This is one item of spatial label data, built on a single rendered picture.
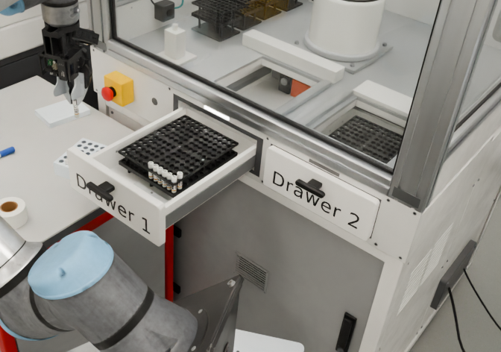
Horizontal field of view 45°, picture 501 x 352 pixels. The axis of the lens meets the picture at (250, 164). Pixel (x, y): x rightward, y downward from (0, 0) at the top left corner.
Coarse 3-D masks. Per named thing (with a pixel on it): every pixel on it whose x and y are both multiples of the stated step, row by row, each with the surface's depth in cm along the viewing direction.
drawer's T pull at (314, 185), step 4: (296, 180) 134; (300, 180) 134; (312, 180) 135; (316, 180) 135; (296, 184) 135; (300, 184) 134; (304, 184) 133; (308, 184) 134; (312, 184) 134; (316, 184) 134; (320, 184) 134; (304, 188) 134; (308, 188) 133; (312, 188) 133; (316, 188) 133; (320, 188) 135; (312, 192) 133; (316, 192) 132; (320, 192) 132; (320, 196) 132
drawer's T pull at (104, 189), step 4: (88, 184) 128; (92, 184) 128; (100, 184) 128; (104, 184) 128; (108, 184) 128; (88, 188) 128; (92, 188) 127; (96, 188) 127; (100, 188) 127; (104, 188) 127; (108, 188) 127; (112, 188) 128; (96, 192) 127; (100, 192) 126; (104, 192) 126; (108, 192) 127; (100, 196) 127; (104, 196) 125; (108, 196) 125; (112, 196) 125; (108, 200) 125; (112, 200) 126
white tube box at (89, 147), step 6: (78, 144) 158; (84, 144) 158; (90, 144) 159; (96, 144) 159; (102, 144) 159; (84, 150) 156; (90, 150) 157; (96, 150) 156; (60, 156) 153; (66, 156) 154; (54, 162) 151; (60, 162) 153; (54, 168) 152; (60, 168) 151; (66, 168) 150; (60, 174) 152; (66, 174) 151
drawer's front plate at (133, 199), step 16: (80, 160) 133; (96, 160) 132; (96, 176) 131; (112, 176) 128; (80, 192) 139; (112, 192) 130; (128, 192) 126; (144, 192) 124; (128, 208) 129; (144, 208) 125; (160, 208) 122; (128, 224) 132; (144, 224) 127; (160, 224) 124; (160, 240) 127
